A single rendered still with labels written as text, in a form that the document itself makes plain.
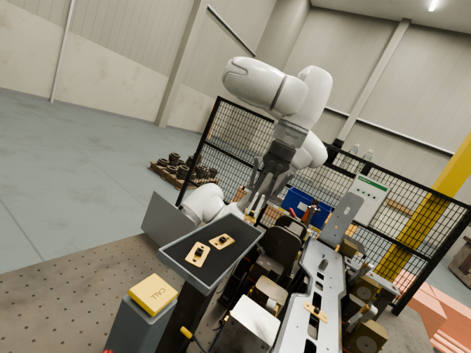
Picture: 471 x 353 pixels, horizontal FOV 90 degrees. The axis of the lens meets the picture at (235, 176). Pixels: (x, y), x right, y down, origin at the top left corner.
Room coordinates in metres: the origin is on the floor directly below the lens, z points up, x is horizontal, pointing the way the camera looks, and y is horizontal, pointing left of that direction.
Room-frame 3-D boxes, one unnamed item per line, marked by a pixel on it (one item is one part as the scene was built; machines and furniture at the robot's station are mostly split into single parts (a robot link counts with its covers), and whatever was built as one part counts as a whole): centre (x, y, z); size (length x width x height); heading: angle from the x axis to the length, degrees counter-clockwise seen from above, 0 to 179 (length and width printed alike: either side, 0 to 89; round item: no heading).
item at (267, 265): (0.67, -0.20, 0.90); 0.05 x 0.05 x 0.40; 71
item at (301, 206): (1.60, -0.54, 1.09); 0.30 x 0.17 x 0.13; 68
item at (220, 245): (0.57, -0.04, 1.17); 0.08 x 0.04 x 0.01; 154
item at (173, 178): (4.19, 0.85, 0.22); 1.21 x 0.84 x 0.44; 153
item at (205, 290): (0.58, -0.04, 1.16); 0.37 x 0.14 x 0.02; 161
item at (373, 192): (1.61, -0.86, 1.30); 0.23 x 0.02 x 0.31; 71
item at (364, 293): (1.00, -0.77, 0.87); 0.12 x 0.07 x 0.35; 71
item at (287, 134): (0.68, -0.09, 1.49); 0.09 x 0.09 x 0.06
